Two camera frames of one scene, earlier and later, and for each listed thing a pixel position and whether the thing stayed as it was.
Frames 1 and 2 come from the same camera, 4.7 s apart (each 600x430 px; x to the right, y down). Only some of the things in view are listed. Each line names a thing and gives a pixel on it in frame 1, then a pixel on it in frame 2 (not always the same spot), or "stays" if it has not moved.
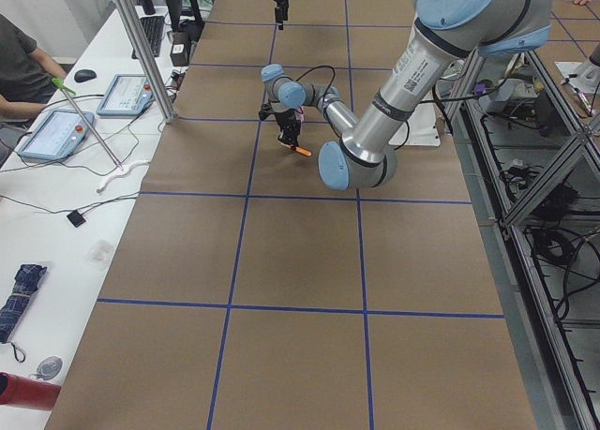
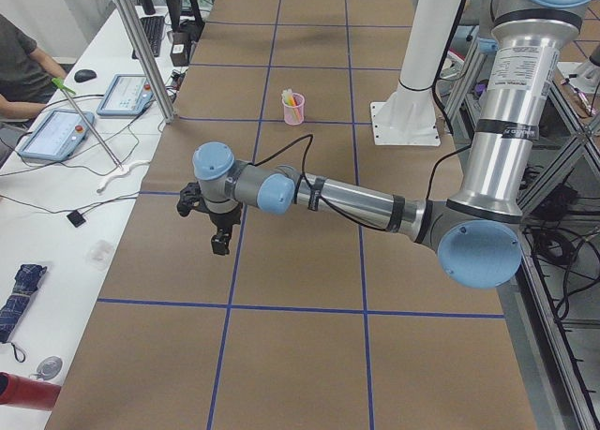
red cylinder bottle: (27, 392) stays
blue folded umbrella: (25, 284) stays
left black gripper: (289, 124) -> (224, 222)
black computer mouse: (84, 75) stays
